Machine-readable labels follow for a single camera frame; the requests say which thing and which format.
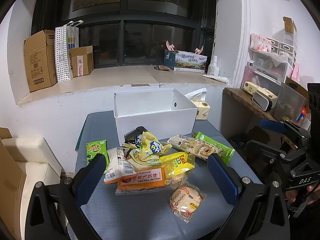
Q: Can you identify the small grey alarm clock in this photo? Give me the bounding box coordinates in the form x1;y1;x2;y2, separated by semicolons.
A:
252;91;272;112

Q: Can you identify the orange Indian cake packet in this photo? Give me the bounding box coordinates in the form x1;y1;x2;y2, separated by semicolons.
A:
115;168;171;195

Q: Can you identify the printed landscape gift box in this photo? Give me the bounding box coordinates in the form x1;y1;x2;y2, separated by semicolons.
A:
174;51;207;73

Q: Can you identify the large brown cardboard box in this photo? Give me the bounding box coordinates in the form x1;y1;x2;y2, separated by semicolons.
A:
24;30;57;92

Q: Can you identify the white dotted paper bag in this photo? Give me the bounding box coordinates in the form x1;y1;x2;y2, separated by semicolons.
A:
54;20;83;82

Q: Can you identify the yellow green small carton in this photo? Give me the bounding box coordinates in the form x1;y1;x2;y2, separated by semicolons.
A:
243;81;278;103

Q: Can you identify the white printed snack bag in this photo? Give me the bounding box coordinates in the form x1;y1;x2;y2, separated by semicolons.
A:
104;147;136;184

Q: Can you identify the white plastic bottle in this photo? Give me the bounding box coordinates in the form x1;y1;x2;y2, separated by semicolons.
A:
207;55;220;76

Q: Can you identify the dark blue small box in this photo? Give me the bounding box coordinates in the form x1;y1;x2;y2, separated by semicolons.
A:
163;49;178;70

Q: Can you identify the round bread snack packet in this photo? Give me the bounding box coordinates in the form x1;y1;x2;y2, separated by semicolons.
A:
169;182;206;223

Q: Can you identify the pale yellow snack bag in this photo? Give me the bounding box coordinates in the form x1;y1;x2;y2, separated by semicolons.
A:
123;131;172;166

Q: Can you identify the small green snack packet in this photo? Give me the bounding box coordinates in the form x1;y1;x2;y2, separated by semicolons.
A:
86;139;110;174

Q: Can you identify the black yellow chips bag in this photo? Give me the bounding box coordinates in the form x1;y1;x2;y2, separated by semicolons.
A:
124;126;148;144

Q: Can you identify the yellow tissue pack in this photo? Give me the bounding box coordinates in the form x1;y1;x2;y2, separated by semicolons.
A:
184;88;210;120

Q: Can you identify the small snack on windowsill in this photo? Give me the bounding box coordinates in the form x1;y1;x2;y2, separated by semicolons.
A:
154;65;170;71

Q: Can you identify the small brown cardboard box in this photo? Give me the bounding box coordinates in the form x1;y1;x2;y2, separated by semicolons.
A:
69;46;94;77

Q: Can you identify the clear plastic drawer organizer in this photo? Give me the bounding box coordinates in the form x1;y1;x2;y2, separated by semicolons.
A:
241;33;297;95

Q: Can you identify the long green snack packet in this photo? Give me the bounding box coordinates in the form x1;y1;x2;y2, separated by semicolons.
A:
195;132;235;165

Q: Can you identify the wooden side shelf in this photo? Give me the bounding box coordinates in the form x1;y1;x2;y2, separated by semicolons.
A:
223;87;275;121

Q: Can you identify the cream leather sofa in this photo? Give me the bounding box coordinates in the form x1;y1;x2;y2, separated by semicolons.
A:
2;137;62;239

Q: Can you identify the clear plastic container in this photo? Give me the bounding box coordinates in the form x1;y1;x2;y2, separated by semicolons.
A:
273;83;307;122

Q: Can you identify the person's right hand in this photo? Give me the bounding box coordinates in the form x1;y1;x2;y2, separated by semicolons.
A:
286;184;320;205

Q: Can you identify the beige biscuit packet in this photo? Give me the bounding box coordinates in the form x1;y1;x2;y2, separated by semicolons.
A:
167;135;225;160

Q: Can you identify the white open cardboard box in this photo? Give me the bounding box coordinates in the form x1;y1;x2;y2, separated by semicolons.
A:
113;88;197;144

